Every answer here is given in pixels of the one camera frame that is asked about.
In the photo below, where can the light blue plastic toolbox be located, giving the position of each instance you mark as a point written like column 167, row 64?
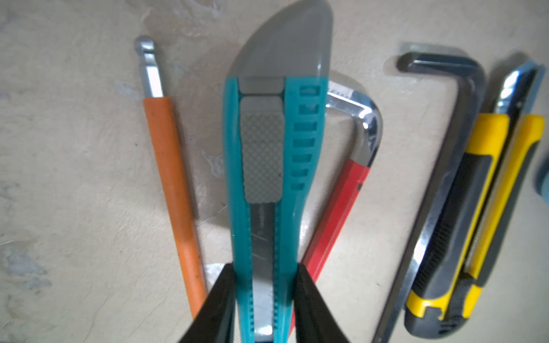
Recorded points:
column 541, row 181

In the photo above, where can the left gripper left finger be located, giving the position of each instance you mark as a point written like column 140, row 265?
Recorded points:
column 215, row 321

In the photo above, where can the long black hex key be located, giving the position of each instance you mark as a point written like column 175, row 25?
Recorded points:
column 472, row 86

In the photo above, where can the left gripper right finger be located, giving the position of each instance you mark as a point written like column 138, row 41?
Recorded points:
column 314, row 322

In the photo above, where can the teal utility knife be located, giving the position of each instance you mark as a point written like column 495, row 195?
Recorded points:
column 275, row 97

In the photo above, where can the orange handled hex key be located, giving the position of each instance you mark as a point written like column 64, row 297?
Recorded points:
column 159, row 110

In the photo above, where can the yellow black utility knife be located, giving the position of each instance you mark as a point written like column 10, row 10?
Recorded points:
column 472, row 226

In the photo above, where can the red handled hex key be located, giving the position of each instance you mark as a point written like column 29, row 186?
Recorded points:
column 368, row 135

